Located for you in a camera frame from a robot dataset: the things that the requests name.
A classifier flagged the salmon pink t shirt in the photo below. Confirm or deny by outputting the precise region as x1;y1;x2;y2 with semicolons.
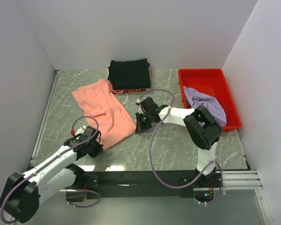
72;79;136;151

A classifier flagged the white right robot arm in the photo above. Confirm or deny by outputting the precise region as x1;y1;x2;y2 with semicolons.
135;97;222;182

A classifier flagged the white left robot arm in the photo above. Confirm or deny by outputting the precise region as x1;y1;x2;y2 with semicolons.
0;126;103;224

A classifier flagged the red patterned folded t shirt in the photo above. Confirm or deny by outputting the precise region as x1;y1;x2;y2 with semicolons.
108;82;148;94

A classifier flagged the black folded t shirt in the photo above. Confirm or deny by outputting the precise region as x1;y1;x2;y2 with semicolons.
108;58;151;90

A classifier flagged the pink folded t shirt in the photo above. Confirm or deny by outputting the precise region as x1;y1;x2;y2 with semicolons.
148;62;152;80

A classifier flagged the lavender t shirt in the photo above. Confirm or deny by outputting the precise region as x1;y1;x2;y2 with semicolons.
183;86;227;127

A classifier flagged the red plastic bin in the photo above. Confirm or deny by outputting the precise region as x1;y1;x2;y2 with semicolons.
178;68;242;132

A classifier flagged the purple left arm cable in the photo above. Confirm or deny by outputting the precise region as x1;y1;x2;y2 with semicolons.
0;115;101;223

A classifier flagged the aluminium left side rail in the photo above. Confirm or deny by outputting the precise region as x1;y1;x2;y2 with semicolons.
29;70;61;166

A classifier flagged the aluminium rail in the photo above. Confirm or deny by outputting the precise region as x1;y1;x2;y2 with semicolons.
29;70;61;166
15;170;263;192

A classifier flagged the aluminium front rail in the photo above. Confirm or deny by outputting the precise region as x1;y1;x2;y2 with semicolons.
15;170;263;192

